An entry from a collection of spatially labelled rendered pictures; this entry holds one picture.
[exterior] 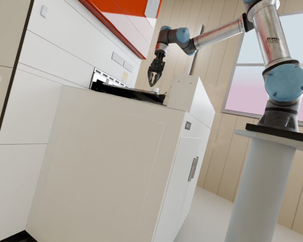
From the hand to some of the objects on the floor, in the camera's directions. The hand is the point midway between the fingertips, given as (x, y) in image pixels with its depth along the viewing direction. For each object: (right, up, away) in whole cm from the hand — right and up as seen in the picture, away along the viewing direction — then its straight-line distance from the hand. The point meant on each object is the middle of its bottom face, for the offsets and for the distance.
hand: (151, 85), depth 105 cm
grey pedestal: (+40, -111, -38) cm, 124 cm away
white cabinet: (-17, -96, +8) cm, 98 cm away
